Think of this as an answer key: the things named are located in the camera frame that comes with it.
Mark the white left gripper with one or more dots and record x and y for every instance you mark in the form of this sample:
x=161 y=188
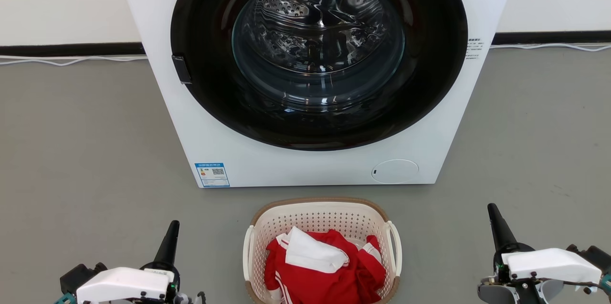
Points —
x=124 y=285

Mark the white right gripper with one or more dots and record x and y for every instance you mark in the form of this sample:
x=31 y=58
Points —
x=549 y=263

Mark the white perforated laundry basket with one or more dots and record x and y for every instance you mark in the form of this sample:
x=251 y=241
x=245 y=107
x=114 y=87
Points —
x=320 y=218

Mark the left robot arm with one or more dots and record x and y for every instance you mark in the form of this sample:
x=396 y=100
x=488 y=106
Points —
x=79 y=275

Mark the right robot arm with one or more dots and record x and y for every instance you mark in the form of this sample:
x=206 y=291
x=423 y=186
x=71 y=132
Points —
x=596 y=254

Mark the blue energy label sticker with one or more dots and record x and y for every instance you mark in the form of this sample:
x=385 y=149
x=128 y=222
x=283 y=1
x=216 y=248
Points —
x=212 y=175

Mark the white front-load washing machine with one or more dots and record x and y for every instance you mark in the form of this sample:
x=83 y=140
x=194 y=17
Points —
x=191 y=141

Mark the round white filter cover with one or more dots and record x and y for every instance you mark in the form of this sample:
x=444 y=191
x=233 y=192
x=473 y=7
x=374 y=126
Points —
x=395 y=171

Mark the red garment with white stripes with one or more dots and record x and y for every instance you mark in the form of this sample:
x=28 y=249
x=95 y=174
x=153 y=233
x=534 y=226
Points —
x=329 y=289

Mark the small printed text sticker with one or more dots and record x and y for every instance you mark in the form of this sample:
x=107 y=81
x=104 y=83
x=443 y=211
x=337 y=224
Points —
x=474 y=49

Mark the black baseboard strip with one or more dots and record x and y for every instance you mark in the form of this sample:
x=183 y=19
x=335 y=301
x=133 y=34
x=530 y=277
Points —
x=553 y=37
x=71 y=49

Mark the round black washer door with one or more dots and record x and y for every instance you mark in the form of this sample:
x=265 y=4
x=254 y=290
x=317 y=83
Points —
x=205 y=32

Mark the glass door window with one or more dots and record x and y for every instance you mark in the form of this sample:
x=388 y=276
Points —
x=317 y=36

